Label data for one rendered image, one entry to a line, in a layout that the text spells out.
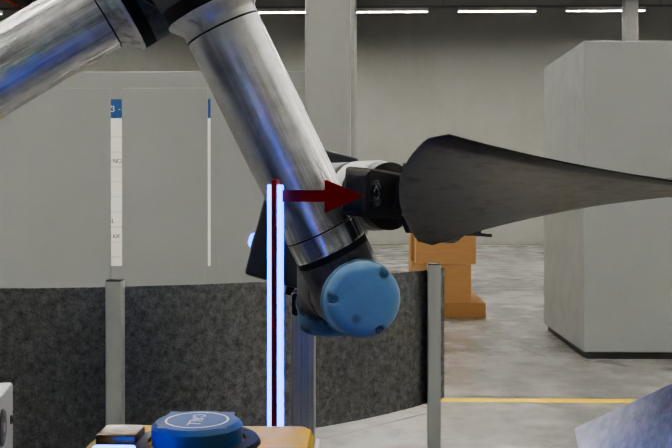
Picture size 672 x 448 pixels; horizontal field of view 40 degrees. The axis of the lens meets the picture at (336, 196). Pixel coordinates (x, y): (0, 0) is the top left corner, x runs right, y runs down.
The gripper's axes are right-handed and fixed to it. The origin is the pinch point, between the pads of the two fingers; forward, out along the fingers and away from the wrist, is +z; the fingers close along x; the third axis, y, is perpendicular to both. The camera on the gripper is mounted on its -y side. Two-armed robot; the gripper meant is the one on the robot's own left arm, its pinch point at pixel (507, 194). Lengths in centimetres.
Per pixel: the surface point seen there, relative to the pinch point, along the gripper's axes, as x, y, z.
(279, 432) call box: 14.6, -34.5, 20.3
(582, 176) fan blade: -0.1, -11.0, 17.1
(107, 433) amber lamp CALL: 14.7, -41.9, 18.0
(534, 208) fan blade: 1.5, -4.3, 7.1
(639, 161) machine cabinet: -73, 488, -349
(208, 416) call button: 13.9, -37.9, 19.4
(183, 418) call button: 14.0, -38.9, 19.1
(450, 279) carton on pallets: 26, 536, -585
